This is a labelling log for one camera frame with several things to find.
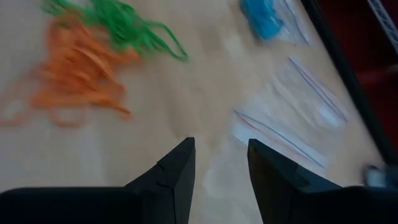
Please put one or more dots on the red plastic bin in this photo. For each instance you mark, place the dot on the red plastic bin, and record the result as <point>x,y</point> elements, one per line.
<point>348,25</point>
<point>382,102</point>

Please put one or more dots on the orange rubber band pile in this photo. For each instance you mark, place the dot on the orange rubber band pile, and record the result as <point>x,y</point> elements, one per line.
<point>77,68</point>

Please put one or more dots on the green rubber band pile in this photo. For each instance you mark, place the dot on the green rubber band pile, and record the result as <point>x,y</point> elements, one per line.
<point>124,25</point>

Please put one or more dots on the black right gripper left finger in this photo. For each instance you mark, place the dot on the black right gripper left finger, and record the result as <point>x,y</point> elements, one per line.
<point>168,193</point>

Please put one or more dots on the blue rubber band pile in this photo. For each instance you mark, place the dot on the blue rubber band pile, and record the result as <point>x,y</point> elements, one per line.
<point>261,18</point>

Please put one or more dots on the clear plastic zipper bag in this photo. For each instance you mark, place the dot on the clear plastic zipper bag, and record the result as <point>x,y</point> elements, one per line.
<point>311,93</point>
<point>273,137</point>
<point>280,21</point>

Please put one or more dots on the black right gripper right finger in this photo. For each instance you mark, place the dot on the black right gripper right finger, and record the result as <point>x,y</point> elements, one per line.
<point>280,193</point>

